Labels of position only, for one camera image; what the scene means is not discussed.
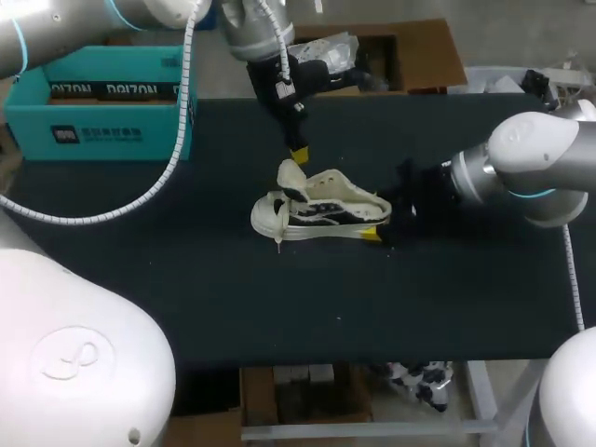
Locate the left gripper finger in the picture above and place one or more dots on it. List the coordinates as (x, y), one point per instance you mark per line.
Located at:
(294, 135)

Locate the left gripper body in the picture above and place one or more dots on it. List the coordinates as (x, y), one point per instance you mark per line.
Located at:
(307, 77)

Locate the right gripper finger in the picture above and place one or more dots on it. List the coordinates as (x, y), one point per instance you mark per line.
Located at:
(377, 235)
(387, 193)

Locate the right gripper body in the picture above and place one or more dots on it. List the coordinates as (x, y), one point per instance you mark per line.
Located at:
(428, 200)

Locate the cream and black shoe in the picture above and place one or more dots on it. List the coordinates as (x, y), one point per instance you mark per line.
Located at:
(321, 205)

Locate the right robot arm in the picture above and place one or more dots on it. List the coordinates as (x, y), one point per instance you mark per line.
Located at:
(535, 153)

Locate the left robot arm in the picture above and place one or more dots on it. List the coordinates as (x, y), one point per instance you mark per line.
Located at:
(70, 354)

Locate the open brown cardboard box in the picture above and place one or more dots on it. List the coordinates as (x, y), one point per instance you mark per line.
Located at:
(433, 60)

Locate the black and white shoe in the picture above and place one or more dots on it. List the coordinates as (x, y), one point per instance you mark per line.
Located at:
(426, 384)

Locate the clear plastic bag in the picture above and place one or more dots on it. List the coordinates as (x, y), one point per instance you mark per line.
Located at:
(326, 49)

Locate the white bin with clutter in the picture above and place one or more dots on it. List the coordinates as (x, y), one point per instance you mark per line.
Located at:
(507, 84)

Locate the brown cardboard box with blocks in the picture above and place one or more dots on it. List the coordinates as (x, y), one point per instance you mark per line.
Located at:
(302, 396)

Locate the teal box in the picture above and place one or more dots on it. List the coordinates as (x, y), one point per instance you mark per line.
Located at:
(107, 125)

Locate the flat brown cardboard box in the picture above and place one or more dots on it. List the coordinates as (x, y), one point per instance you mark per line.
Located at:
(207, 430)

